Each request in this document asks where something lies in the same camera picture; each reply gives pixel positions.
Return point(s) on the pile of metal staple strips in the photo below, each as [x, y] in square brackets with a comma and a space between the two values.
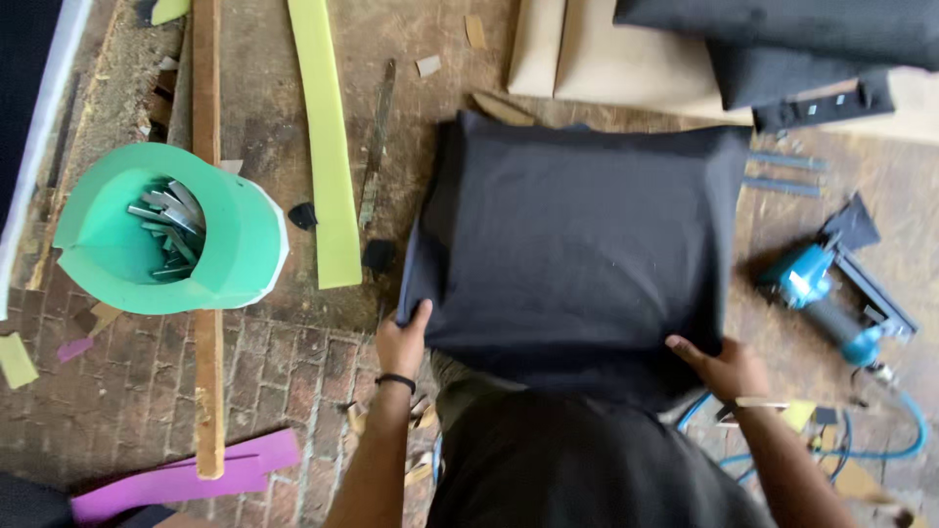
[169, 227]

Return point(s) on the person's left hand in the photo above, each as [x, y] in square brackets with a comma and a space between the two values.
[400, 345]

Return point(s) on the person's right hand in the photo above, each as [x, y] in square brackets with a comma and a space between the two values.
[722, 370]

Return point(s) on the long wooden stick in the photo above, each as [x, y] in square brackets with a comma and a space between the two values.
[207, 242]

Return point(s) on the blue pneumatic staple gun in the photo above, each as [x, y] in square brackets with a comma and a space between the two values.
[829, 293]

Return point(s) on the black fabric cushion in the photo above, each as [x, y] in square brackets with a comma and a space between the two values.
[572, 249]

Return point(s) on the metal file blade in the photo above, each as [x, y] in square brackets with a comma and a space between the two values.
[377, 143]

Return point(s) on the black fabric strip with staples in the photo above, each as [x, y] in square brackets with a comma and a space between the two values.
[821, 110]

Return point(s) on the purple foam strip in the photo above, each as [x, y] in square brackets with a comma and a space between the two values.
[191, 477]

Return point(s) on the small purple foam scrap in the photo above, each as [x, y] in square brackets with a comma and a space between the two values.
[75, 349]

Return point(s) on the black upholstered panel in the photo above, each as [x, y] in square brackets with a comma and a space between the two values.
[792, 44]

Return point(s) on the black wristband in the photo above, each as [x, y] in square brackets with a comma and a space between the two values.
[395, 380]

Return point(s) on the black triangular fabric scrap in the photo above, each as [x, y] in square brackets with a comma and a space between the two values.
[852, 224]

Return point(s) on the green foam cup holder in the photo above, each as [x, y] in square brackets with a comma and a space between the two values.
[176, 231]

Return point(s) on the white foam board edge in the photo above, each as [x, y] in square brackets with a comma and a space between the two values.
[37, 139]

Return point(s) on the person's dark shirt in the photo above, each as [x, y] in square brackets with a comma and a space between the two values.
[587, 469]

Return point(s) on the yellow-green foam scrap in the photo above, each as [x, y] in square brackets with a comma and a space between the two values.
[16, 361]

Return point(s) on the yellow-green foam strip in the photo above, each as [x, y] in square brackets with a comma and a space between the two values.
[326, 139]

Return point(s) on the grey staple strip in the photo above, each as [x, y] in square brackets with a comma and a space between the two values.
[781, 186]
[786, 160]

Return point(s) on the small black fabric scrap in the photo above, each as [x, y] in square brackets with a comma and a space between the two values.
[378, 257]
[302, 215]

